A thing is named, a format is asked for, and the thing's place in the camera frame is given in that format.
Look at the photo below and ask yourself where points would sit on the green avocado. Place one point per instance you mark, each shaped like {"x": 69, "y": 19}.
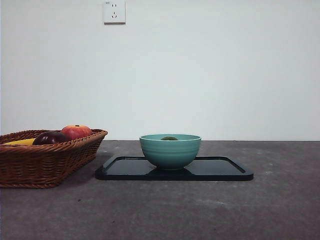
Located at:
{"x": 169, "y": 138}

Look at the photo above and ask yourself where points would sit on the teal ceramic bowl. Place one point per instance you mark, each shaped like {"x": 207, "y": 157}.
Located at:
{"x": 170, "y": 155}

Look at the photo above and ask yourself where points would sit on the black rectangular tray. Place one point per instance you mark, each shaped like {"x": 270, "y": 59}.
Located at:
{"x": 120, "y": 171}

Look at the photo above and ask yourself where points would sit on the red and yellow apple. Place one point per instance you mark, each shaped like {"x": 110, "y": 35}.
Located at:
{"x": 76, "y": 131}

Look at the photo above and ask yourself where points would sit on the dark red apple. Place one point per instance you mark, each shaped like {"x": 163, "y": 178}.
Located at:
{"x": 50, "y": 137}

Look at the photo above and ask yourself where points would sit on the brown wicker basket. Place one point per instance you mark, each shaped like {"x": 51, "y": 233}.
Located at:
{"x": 37, "y": 165}

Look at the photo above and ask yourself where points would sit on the yellow banana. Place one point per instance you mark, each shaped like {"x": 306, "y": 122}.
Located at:
{"x": 21, "y": 142}

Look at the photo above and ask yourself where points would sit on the white wall power socket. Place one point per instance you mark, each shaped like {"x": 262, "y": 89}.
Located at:
{"x": 114, "y": 12}

